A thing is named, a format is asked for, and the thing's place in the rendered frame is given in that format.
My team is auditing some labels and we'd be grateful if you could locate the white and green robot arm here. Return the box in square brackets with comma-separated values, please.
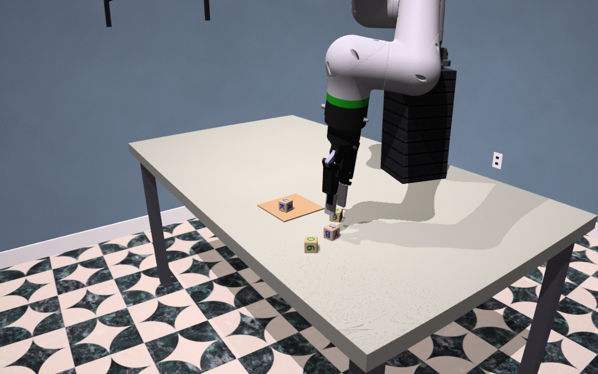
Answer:
[321, 0, 451, 131]

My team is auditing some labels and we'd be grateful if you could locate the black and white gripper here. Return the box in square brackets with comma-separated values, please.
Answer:
[322, 126, 361, 217]

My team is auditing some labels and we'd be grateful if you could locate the peach flat mat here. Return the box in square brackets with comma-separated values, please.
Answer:
[257, 194, 324, 222]

